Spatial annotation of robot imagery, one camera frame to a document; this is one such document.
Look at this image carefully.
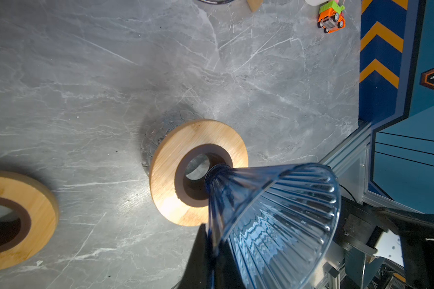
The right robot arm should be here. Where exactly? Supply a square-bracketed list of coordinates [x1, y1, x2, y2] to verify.
[334, 198, 434, 289]

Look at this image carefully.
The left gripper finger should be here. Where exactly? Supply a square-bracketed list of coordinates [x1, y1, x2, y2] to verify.
[178, 224, 213, 289]

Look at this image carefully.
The loose brown paper filter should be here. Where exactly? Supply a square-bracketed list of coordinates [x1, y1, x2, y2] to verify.
[247, 0, 264, 13]

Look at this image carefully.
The blue glass dripper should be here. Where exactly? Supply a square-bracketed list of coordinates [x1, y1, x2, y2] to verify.
[205, 163, 341, 289]

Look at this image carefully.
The white tape roll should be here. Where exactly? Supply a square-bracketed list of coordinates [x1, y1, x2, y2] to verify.
[305, 0, 330, 7]

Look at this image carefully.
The grey ribbed glass pitcher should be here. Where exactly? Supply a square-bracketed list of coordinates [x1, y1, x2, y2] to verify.
[139, 108, 204, 177]

